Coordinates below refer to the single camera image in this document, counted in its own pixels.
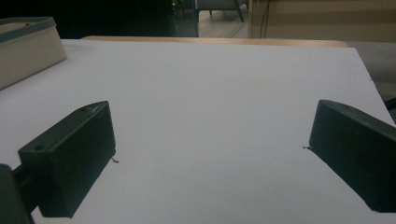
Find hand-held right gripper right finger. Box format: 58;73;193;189
308;99;396;214

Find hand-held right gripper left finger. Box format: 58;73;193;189
18;100;117;218

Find beige basket with grey rim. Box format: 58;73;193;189
0;16;68;91

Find beige wooden cabinet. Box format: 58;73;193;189
247;0;396;44

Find white board mat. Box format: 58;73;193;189
0;38;396;224

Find black cabinet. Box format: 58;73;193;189
170;0;200;38

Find grey chair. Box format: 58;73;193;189
195;0;248;23

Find black hanging cable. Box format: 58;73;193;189
260;0;271;31

